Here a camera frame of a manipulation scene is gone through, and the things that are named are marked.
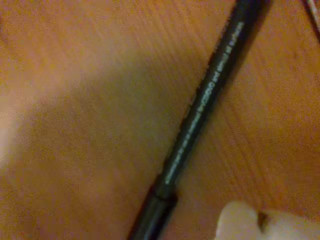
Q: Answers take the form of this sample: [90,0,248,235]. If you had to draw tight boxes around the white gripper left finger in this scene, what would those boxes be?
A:
[215,201,265,240]

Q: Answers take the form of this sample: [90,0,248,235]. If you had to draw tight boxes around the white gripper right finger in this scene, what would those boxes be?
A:
[259,209,320,240]

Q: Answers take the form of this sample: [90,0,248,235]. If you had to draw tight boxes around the black pen red ends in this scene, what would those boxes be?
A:
[127,0,275,240]

